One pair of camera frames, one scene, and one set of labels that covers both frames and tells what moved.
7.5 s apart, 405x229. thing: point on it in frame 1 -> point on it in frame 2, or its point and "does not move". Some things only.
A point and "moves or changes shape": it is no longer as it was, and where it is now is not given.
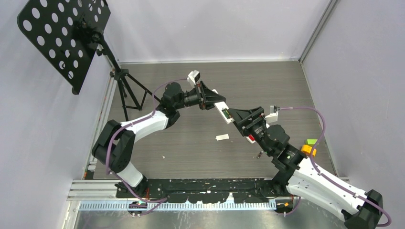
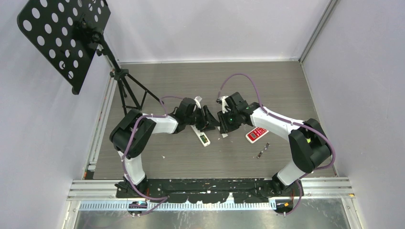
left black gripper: x=206 y=97 -> x=208 y=122
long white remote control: x=221 y=106 moves or changes shape
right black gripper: x=241 y=117 -> x=225 y=127
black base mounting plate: x=247 y=191 does not move
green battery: x=226 y=114 moves or changes shape
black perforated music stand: x=70 y=33 does not move
